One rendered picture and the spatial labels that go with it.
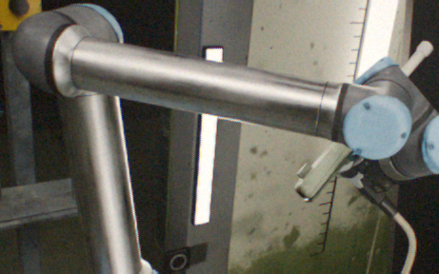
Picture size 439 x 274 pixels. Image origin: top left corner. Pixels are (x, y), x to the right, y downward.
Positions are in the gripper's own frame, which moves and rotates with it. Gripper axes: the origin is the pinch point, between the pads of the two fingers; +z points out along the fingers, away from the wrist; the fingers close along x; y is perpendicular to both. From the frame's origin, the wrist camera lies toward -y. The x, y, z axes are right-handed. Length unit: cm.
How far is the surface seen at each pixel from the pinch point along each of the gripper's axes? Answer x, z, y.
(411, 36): 44.4, 11.1, -4.6
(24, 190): -48, 80, -53
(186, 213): -18, 86, -10
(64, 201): -42, 72, -42
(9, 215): -55, 66, -49
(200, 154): -4, 70, -21
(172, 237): -26, 102, -7
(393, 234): 15, 47, 39
